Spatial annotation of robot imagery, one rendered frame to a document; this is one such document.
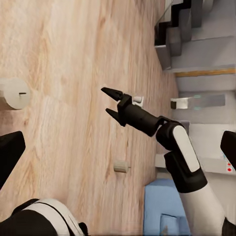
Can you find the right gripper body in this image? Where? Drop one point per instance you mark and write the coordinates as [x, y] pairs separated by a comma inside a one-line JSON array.
[[129, 113]]

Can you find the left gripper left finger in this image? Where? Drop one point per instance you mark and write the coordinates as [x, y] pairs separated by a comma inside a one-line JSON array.
[[12, 146]]

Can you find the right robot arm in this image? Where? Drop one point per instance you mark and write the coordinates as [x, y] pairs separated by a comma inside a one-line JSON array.
[[204, 212]]

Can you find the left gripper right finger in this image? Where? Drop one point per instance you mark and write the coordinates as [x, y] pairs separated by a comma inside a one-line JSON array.
[[228, 146]]

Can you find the pillar candle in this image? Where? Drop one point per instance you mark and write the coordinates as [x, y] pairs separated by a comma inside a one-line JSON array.
[[121, 166], [14, 93]]

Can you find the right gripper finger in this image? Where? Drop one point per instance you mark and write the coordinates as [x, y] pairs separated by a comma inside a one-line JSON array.
[[115, 94], [114, 114]]

